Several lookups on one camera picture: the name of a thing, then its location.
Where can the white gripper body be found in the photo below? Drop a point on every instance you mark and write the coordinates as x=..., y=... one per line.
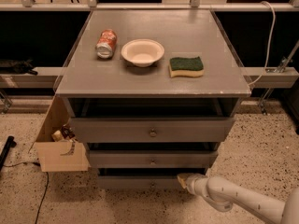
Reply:
x=193, y=183

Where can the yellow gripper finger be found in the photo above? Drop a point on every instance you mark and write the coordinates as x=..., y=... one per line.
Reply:
x=186, y=180

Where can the grey bottom drawer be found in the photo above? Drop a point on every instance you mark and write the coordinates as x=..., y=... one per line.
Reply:
x=139, y=182

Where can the grey drawer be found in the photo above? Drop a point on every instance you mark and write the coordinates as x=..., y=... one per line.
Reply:
x=149, y=130
x=151, y=159
x=139, y=182

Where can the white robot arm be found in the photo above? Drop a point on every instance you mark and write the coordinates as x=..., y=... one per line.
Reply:
x=222, y=194

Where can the grey middle drawer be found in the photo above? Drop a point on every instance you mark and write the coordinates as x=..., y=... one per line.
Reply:
x=151, y=159

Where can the grey drawer cabinet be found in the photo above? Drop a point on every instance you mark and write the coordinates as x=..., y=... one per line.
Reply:
x=93, y=88

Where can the grey top drawer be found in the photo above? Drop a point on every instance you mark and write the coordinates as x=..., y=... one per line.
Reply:
x=149, y=130

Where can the green yellow sponge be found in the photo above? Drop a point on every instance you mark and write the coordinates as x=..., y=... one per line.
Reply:
x=186, y=67

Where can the snack packets in box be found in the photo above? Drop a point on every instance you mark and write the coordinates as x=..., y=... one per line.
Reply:
x=64, y=133

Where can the cardboard box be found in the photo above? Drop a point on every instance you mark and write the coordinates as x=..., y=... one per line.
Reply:
x=56, y=153

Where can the white paper bowl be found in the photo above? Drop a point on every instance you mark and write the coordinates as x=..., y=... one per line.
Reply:
x=142, y=52

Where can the orange soda can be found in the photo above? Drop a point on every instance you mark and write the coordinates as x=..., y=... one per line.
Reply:
x=106, y=44

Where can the black bar on floor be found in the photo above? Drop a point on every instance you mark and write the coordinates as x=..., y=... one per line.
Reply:
x=10, y=143

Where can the metal frame rail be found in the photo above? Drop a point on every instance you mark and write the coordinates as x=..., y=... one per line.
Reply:
x=45, y=78

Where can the black object on rail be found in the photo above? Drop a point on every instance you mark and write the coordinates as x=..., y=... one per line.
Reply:
x=8, y=66

